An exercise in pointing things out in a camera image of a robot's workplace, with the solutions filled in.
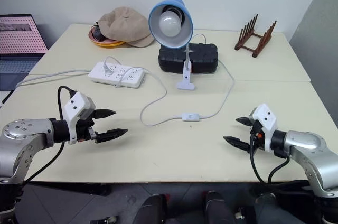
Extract white power strip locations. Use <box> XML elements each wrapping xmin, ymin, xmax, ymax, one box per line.
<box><xmin>87</xmin><ymin>61</ymin><xmax>146</xmax><ymax>89</ymax></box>

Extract white power strip cable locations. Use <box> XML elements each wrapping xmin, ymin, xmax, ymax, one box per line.
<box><xmin>15</xmin><ymin>68</ymin><xmax>93</xmax><ymax>89</ymax></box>

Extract beige cloth cap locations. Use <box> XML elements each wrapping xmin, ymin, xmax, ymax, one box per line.
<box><xmin>97</xmin><ymin>6</ymin><xmax>155</xmax><ymax>48</ymax></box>

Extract large dark rounded shape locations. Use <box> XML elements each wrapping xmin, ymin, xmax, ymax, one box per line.
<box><xmin>249</xmin><ymin>180</ymin><xmax>326</xmax><ymax>224</ymax></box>

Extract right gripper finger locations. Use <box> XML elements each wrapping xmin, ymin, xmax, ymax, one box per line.
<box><xmin>223</xmin><ymin>135</ymin><xmax>252</xmax><ymax>153</ymax></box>
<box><xmin>235</xmin><ymin>116</ymin><xmax>255</xmax><ymax>128</ymax></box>

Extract white round light bulb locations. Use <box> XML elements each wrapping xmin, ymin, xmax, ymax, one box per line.
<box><xmin>158</xmin><ymin>12</ymin><xmax>183</xmax><ymax>38</ymax></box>

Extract dark object in plate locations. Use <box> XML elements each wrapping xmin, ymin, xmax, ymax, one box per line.
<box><xmin>91</xmin><ymin>22</ymin><xmax>107</xmax><ymax>42</ymax></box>

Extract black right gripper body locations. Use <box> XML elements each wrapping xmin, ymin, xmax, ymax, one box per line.
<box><xmin>250</xmin><ymin>120</ymin><xmax>265</xmax><ymax>151</ymax></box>

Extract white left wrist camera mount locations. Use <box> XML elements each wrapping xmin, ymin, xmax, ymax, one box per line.
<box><xmin>64</xmin><ymin>91</ymin><xmax>96</xmax><ymax>145</ymax></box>

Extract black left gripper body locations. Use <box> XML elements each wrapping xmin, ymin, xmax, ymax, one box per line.
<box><xmin>76</xmin><ymin>118</ymin><xmax>98</xmax><ymax>144</ymax></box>

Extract white lamp power cord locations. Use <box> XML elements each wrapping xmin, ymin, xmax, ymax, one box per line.
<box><xmin>101</xmin><ymin>33</ymin><xmax>236</xmax><ymax>127</ymax></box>

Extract brown wooden dish rack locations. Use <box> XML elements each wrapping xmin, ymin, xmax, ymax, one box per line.
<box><xmin>234</xmin><ymin>13</ymin><xmax>278</xmax><ymax>59</ymax></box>

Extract black plastic case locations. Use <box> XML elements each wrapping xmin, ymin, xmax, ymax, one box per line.
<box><xmin>158</xmin><ymin>42</ymin><xmax>220</xmax><ymax>74</ymax></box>

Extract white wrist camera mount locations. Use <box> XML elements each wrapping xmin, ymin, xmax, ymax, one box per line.
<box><xmin>249</xmin><ymin>103</ymin><xmax>278</xmax><ymax>153</ymax></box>
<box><xmin>64</xmin><ymin>91</ymin><xmax>96</xmax><ymax>145</ymax></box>

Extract yellow plate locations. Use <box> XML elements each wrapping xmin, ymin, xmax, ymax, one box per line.
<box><xmin>91</xmin><ymin>38</ymin><xmax>126</xmax><ymax>49</ymax></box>

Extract pink plate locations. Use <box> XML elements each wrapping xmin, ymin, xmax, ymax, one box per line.
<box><xmin>88</xmin><ymin>26</ymin><xmax>125</xmax><ymax>44</ymax></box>

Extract open laptop with pink screen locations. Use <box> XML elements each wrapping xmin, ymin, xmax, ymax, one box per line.
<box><xmin>0</xmin><ymin>13</ymin><xmax>49</xmax><ymax>105</ymax></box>

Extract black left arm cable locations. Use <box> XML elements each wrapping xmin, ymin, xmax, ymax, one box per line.
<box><xmin>23</xmin><ymin>85</ymin><xmax>78</xmax><ymax>183</ymax></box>

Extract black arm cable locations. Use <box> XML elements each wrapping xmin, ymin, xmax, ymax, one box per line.
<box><xmin>249</xmin><ymin>133</ymin><xmax>292</xmax><ymax>184</ymax></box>
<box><xmin>23</xmin><ymin>85</ymin><xmax>78</xmax><ymax>183</ymax></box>

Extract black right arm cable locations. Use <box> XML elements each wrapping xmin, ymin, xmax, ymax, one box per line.
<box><xmin>249</xmin><ymin>133</ymin><xmax>292</xmax><ymax>184</ymax></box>

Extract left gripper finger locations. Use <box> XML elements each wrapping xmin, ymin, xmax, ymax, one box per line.
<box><xmin>93</xmin><ymin>108</ymin><xmax>117</xmax><ymax>120</ymax></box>
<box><xmin>95</xmin><ymin>128</ymin><xmax>129</xmax><ymax>145</ymax></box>

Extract white inline cord switch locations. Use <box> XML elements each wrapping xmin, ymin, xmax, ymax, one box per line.
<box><xmin>181</xmin><ymin>112</ymin><xmax>202</xmax><ymax>122</ymax></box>

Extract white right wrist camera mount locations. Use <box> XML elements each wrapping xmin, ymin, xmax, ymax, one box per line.
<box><xmin>249</xmin><ymin>103</ymin><xmax>278</xmax><ymax>153</ymax></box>

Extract white power plug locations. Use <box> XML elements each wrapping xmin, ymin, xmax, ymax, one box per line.
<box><xmin>101</xmin><ymin>60</ymin><xmax>116</xmax><ymax>77</ymax></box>

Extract blue clip desk lamp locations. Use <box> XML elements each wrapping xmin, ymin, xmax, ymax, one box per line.
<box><xmin>147</xmin><ymin>0</ymin><xmax>198</xmax><ymax>91</ymax></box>

